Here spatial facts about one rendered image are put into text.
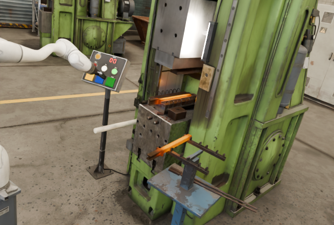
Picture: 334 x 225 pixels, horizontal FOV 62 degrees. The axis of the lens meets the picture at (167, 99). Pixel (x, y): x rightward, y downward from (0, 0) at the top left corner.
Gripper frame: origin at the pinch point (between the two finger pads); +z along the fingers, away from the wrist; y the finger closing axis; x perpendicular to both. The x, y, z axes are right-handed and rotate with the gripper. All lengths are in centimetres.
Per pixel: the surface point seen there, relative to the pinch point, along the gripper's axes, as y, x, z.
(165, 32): 42, 41, -13
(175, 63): 55, 23, -6
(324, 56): 222, 255, 457
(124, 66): 6.9, 15.6, 13.6
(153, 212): 63, -88, 43
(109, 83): -0.1, -2.2, 12.6
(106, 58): -12.0, 17.8, 13.5
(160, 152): 73, -37, -35
